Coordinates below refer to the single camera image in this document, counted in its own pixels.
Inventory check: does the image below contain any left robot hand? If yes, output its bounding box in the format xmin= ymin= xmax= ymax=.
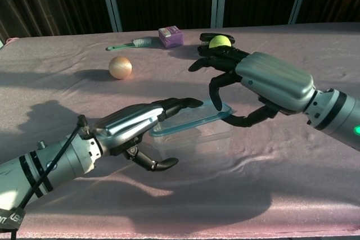
xmin=94 ymin=97 xmax=204 ymax=172

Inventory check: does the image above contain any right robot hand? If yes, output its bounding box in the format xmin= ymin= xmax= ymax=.
xmin=188 ymin=44 xmax=314 ymax=128

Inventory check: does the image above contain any teal-rimmed container lid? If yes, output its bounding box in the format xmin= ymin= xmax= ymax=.
xmin=148 ymin=98 xmax=235 ymax=137

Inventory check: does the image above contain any clear blue plastic container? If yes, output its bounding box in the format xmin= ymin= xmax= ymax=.
xmin=153 ymin=118 xmax=233 ymax=165

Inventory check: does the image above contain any purple printed small box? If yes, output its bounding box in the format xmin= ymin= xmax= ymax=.
xmin=157 ymin=25 xmax=184 ymax=49

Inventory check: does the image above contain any peach shiny ball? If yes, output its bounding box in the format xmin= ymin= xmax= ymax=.
xmin=108 ymin=56 xmax=133 ymax=80

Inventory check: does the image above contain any yellow-green tennis ball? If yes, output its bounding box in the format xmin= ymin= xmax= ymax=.
xmin=209 ymin=35 xmax=232 ymax=49

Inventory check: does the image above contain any green scrubbing brush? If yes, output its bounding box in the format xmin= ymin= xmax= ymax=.
xmin=105 ymin=37 xmax=154 ymax=52

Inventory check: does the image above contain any black stapler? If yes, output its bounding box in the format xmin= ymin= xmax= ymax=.
xmin=198 ymin=32 xmax=236 ymax=50

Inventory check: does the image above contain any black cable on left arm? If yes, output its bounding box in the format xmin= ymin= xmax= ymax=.
xmin=11 ymin=114 xmax=88 ymax=240

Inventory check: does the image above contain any black printed arm strap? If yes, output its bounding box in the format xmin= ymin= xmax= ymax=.
xmin=0 ymin=207 xmax=26 ymax=230

